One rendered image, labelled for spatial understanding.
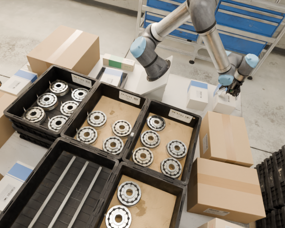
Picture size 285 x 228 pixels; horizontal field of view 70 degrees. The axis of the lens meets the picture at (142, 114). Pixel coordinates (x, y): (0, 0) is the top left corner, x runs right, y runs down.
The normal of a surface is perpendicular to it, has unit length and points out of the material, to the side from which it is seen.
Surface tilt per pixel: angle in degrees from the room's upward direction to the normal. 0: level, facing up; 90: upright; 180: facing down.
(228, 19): 90
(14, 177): 0
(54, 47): 0
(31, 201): 0
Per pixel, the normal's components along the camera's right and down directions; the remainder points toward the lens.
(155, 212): 0.12, -0.61
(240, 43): -0.26, 0.74
